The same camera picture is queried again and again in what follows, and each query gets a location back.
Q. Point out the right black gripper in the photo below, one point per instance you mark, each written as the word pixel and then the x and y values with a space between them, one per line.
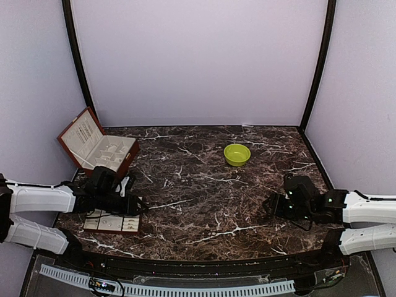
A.
pixel 276 206

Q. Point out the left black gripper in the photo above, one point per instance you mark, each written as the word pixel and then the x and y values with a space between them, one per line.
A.
pixel 130 206

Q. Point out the beige jewelry tray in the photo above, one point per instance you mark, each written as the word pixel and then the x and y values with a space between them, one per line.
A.
pixel 99 221

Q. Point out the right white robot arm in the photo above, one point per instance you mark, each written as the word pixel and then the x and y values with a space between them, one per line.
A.
pixel 364 222

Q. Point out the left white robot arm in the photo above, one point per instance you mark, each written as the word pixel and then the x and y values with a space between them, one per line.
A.
pixel 20 197

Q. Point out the brown wooden jewelry box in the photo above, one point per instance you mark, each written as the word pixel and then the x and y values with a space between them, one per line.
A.
pixel 87 144

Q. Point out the green plastic bowl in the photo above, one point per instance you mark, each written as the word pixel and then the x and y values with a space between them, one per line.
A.
pixel 236 154

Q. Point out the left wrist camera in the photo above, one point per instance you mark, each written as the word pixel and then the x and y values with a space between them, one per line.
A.
pixel 125 185

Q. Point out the black front rail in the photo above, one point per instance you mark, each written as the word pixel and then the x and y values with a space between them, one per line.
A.
pixel 118 263

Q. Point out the white slotted cable duct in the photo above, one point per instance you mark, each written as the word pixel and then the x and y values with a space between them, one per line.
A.
pixel 154 286

